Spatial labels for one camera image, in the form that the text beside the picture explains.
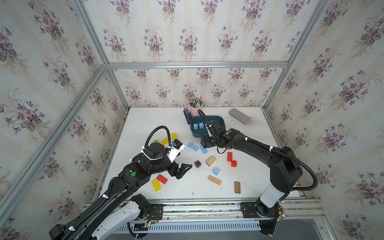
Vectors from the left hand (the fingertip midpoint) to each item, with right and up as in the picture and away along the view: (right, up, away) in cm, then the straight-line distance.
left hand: (186, 159), depth 69 cm
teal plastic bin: (+7, +15, +37) cm, 40 cm away
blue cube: (+1, +2, +30) cm, 30 cm away
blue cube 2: (+5, 0, +29) cm, 29 cm away
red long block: (+26, -4, +24) cm, 36 cm away
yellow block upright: (-9, +7, +33) cm, 35 cm away
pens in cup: (+5, +32, +42) cm, 53 cm away
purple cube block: (+6, -8, +19) cm, 22 cm away
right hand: (+14, +7, +20) cm, 25 cm away
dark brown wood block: (+27, -18, +11) cm, 35 cm away
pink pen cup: (+4, +26, +43) cm, 50 cm away
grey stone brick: (+39, +22, +43) cm, 62 cm away
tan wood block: (+14, -6, +20) cm, 25 cm away
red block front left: (-14, -15, +14) cm, 24 cm away
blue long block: (+11, -1, +27) cm, 29 cm away
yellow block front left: (-17, -18, +13) cm, 28 cm away
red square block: (+28, -8, +21) cm, 36 cm away
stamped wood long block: (+15, -16, +15) cm, 26 cm away
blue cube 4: (+17, -12, +18) cm, 28 cm away
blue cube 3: (+5, +14, +36) cm, 39 cm away
